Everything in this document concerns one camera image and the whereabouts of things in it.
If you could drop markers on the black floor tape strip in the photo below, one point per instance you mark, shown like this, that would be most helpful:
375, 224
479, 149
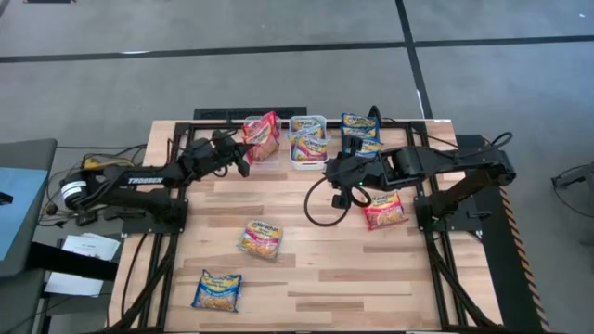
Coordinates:
420, 83
185, 52

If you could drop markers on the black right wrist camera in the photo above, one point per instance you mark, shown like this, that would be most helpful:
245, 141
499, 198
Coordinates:
335, 174

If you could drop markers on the white plastic bin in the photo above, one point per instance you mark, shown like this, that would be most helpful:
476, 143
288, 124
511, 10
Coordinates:
310, 165

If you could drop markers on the small black adapter box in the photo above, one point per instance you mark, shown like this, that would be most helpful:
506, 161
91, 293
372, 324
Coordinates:
86, 218

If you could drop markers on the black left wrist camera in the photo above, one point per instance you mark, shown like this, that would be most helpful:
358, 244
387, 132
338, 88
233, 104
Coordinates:
226, 138

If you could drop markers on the grey desk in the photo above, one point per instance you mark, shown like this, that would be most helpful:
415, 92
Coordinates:
28, 153

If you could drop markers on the white paper sheets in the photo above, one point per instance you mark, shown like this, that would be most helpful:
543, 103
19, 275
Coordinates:
93, 246

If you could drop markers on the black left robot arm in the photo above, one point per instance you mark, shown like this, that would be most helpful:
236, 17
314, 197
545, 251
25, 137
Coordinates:
144, 180

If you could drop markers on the clear plastic bin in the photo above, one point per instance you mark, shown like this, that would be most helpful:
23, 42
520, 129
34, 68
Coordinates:
274, 160

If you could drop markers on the blue desk mat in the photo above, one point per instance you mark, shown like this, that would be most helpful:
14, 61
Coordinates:
18, 209

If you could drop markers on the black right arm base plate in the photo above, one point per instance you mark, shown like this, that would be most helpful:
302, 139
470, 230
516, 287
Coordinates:
464, 222

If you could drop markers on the blue noodle packets in bin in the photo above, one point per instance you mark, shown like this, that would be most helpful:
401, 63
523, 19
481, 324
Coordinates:
340, 148

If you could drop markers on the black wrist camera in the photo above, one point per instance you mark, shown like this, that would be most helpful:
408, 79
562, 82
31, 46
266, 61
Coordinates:
335, 174
226, 138

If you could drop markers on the black hazard striped platform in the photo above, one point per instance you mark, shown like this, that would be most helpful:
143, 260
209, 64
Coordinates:
501, 278

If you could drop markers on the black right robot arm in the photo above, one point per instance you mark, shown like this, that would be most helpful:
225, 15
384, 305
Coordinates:
441, 160

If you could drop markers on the black aluminium table frame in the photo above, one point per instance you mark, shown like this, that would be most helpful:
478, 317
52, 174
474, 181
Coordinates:
416, 137

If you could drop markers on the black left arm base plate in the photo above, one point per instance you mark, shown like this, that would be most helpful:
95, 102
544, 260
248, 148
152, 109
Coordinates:
139, 226

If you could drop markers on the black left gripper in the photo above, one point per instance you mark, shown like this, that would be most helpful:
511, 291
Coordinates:
225, 158

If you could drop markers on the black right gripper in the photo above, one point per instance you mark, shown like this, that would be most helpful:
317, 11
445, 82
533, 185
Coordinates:
364, 174

